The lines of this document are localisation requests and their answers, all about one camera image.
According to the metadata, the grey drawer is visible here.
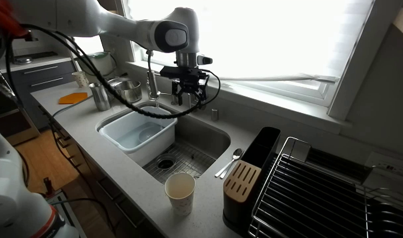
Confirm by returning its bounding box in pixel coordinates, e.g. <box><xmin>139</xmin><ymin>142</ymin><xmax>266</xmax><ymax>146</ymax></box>
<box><xmin>17</xmin><ymin>73</ymin><xmax>77</xmax><ymax>97</ymax></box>
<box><xmin>9</xmin><ymin>61</ymin><xmax>76</xmax><ymax>85</ymax></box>

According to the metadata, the wooden knife block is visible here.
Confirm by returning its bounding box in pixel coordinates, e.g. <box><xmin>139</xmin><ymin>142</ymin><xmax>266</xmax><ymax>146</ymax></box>
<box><xmin>223</xmin><ymin>160</ymin><xmax>262</xmax><ymax>203</ymax></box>

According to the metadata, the orange silicone mat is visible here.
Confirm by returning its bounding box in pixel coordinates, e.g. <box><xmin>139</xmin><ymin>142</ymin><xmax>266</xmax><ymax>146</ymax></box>
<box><xmin>58</xmin><ymin>92</ymin><xmax>89</xmax><ymax>105</ymax></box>

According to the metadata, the small patterned paper cup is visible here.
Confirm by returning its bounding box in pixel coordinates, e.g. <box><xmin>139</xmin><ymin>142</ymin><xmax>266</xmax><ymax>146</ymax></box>
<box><xmin>71</xmin><ymin>71</ymin><xmax>89</xmax><ymax>88</ymax></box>

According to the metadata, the black cable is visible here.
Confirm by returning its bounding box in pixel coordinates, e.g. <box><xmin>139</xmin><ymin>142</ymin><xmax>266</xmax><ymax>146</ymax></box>
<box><xmin>47</xmin><ymin>197</ymin><xmax>116</xmax><ymax>233</ymax></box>

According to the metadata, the silver spoon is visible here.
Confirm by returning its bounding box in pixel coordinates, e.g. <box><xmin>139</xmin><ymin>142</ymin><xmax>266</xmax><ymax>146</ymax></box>
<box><xmin>220</xmin><ymin>155</ymin><xmax>241</xmax><ymax>179</ymax></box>
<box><xmin>215</xmin><ymin>148</ymin><xmax>245</xmax><ymax>178</ymax></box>

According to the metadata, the silver drawer handle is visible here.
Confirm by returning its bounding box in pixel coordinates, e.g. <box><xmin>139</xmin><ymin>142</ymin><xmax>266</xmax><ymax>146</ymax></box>
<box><xmin>23</xmin><ymin>66</ymin><xmax>59</xmax><ymax>75</ymax></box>
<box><xmin>31</xmin><ymin>77</ymin><xmax>64</xmax><ymax>87</ymax></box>

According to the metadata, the large patterned paper cup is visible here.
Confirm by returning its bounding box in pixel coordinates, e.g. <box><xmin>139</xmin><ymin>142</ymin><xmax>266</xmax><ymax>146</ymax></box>
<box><xmin>164</xmin><ymin>172</ymin><xmax>196</xmax><ymax>217</ymax></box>

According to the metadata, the black wire dish rack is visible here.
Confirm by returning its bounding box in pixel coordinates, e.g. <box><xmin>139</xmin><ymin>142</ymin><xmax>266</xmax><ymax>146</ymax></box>
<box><xmin>248</xmin><ymin>136</ymin><xmax>403</xmax><ymax>238</ymax></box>

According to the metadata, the steel wire sink grid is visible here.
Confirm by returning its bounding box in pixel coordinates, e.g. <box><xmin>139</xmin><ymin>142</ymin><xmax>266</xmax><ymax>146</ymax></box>
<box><xmin>142</xmin><ymin>139</ymin><xmax>217</xmax><ymax>185</ymax></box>

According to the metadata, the white plastic wash basin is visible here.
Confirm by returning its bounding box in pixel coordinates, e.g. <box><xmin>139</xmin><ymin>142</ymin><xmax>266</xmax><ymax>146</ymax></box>
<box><xmin>99</xmin><ymin>105</ymin><xmax>178</xmax><ymax>168</ymax></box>

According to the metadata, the oven door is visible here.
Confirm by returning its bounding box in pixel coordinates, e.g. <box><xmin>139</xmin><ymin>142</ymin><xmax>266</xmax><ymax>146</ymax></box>
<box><xmin>0</xmin><ymin>96</ymin><xmax>40</xmax><ymax>146</ymax></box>

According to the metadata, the stainless steel pot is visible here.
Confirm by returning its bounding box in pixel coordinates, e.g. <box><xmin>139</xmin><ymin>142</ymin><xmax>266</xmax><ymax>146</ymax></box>
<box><xmin>107</xmin><ymin>77</ymin><xmax>142</xmax><ymax>104</ymax></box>

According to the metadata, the white wall socket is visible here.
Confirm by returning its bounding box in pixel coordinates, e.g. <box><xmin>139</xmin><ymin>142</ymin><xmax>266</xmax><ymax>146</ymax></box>
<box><xmin>364</xmin><ymin>151</ymin><xmax>403</xmax><ymax>181</ymax></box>

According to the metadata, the black utensil holder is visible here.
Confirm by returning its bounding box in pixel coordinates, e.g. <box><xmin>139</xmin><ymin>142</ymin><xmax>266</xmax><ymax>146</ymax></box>
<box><xmin>222</xmin><ymin>127</ymin><xmax>281</xmax><ymax>233</ymax></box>

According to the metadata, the grey kitchen sink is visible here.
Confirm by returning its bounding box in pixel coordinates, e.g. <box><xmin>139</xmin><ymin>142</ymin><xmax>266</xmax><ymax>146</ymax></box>
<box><xmin>95</xmin><ymin>100</ymin><xmax>232</xmax><ymax>185</ymax></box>

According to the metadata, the stainless steel tumbler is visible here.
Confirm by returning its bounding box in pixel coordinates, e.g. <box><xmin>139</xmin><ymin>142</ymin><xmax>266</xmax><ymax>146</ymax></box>
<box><xmin>89</xmin><ymin>82</ymin><xmax>112</xmax><ymax>112</ymax></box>

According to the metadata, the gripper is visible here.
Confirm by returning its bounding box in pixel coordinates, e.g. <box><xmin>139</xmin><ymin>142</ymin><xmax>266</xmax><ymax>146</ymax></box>
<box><xmin>171</xmin><ymin>75</ymin><xmax>210</xmax><ymax>106</ymax></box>

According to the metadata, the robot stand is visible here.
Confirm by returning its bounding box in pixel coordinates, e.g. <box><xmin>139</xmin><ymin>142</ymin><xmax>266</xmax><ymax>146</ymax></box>
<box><xmin>44</xmin><ymin>189</ymin><xmax>88</xmax><ymax>238</ymax></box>

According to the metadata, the chrome faucet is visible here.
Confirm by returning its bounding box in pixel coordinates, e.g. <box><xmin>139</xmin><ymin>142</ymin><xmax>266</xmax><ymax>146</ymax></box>
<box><xmin>146</xmin><ymin>50</ymin><xmax>207</xmax><ymax>111</ymax></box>

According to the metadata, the window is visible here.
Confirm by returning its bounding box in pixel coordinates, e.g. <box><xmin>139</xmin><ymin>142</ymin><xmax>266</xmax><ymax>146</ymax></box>
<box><xmin>121</xmin><ymin>0</ymin><xmax>376</xmax><ymax>108</ymax></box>

